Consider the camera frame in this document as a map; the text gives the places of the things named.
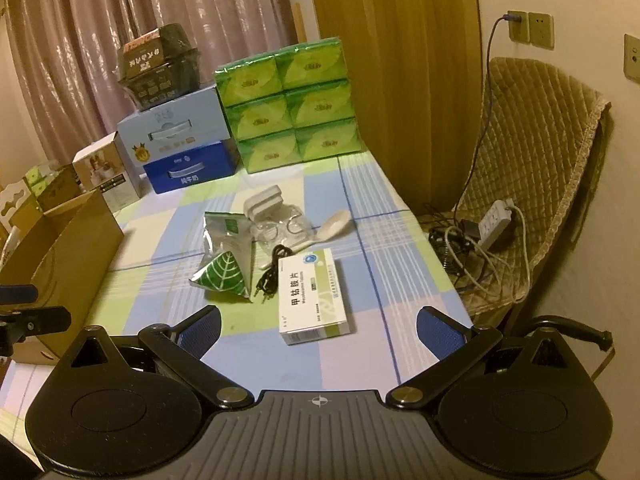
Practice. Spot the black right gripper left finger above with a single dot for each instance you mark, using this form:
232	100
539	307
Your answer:
180	349

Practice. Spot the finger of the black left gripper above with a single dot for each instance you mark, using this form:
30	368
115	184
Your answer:
18	294
16	326

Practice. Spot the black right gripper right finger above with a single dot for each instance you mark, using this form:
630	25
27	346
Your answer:
458	349

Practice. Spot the white green mecobalamin tablet box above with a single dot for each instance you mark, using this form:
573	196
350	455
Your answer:
311	305

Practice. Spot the clear plastic tray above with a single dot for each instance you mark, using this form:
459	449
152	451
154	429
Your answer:
279	224

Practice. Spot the brown cardboard box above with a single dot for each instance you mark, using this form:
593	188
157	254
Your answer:
65	256

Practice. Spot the small green tissue packs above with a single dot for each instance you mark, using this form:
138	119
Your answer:
40	176

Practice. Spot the silver green foil pouch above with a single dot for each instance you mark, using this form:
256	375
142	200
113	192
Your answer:
226	265

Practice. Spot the white power strip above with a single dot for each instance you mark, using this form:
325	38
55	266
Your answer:
495	221

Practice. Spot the black chair armrest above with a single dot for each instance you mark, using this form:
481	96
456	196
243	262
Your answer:
570	328

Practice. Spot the white photo printed box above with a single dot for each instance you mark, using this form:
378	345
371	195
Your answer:
105	166

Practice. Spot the white plastic spoon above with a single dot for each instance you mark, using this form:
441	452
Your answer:
332	226

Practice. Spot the dark blue milk carton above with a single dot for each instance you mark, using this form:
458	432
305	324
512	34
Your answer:
197	165

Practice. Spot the light blue carton box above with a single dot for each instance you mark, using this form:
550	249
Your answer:
191	121

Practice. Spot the pink shiny curtain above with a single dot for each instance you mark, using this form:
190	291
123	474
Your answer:
83	65

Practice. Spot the black food container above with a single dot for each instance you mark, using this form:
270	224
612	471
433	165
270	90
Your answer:
159	66

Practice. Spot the green tissue pack stack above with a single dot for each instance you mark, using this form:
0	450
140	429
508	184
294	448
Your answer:
289	106

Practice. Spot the beige wall socket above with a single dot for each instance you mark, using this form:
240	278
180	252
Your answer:
518	26
541	30

